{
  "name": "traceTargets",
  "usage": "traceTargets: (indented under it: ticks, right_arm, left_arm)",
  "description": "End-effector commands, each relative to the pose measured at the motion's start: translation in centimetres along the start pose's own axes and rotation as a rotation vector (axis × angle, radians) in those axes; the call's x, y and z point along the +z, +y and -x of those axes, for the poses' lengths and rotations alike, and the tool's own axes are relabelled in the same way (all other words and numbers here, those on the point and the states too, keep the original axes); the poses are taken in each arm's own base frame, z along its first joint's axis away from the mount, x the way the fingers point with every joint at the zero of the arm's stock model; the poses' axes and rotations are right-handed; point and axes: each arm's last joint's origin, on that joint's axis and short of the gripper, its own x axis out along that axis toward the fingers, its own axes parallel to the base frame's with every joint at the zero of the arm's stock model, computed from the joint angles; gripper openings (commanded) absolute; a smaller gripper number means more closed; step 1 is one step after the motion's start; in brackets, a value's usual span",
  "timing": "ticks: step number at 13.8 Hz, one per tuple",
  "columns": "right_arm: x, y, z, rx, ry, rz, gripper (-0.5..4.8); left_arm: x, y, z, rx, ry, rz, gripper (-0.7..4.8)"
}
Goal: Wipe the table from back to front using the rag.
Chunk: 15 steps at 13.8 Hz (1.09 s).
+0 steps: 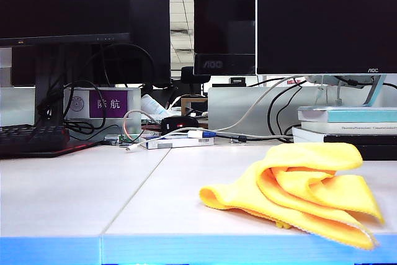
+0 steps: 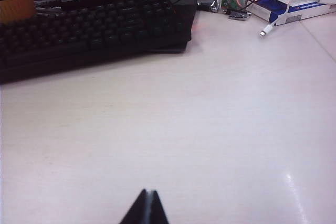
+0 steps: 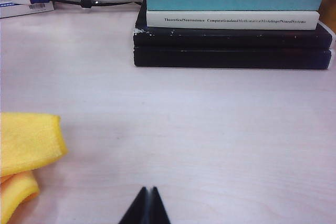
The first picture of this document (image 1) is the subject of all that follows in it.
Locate yellow microfibre rag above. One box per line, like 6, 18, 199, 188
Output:
198, 142, 385, 251

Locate black mouse with red light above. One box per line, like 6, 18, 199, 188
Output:
160, 115, 199, 132

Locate grey desk divider panel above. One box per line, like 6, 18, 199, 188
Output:
207, 86, 397, 137
0, 86, 37, 127

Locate blue and white carton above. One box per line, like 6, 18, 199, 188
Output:
139, 136, 215, 150

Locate white plastic packet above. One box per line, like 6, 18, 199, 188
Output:
141, 93, 174, 120

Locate green circuit board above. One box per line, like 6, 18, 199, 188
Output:
104, 133, 140, 147

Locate purple acrylic name sign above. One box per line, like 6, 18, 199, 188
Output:
63, 87, 142, 120

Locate black AOC monitor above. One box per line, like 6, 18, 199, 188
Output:
193, 0, 257, 76

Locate matte black monitor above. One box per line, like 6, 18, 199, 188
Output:
132, 0, 171, 86

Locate black desk pad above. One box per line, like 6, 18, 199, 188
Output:
0, 140, 102, 159

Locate black monitor stand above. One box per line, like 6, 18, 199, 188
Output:
34, 44, 66, 126

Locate teal book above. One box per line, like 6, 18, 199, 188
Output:
297, 106, 397, 124

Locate black keyboard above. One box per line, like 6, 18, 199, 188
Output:
0, 124, 71, 154

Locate silver monitor stand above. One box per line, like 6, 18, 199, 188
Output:
305, 74, 388, 107

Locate wooden box frame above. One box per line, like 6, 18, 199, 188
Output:
181, 97, 208, 117

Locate black cable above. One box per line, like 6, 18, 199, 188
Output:
267, 80, 308, 143
63, 80, 108, 135
333, 75, 397, 91

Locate white looped USB cable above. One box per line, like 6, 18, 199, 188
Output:
122, 109, 162, 153

